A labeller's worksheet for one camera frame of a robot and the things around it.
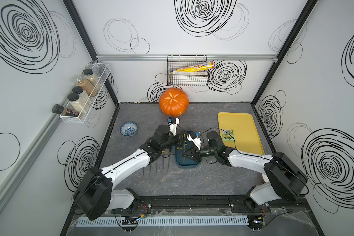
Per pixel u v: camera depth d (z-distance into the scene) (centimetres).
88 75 74
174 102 103
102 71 99
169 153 69
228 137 99
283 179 44
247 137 99
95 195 41
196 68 88
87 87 72
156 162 89
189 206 75
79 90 67
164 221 96
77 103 64
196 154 71
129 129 102
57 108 59
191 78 87
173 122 71
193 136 72
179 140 69
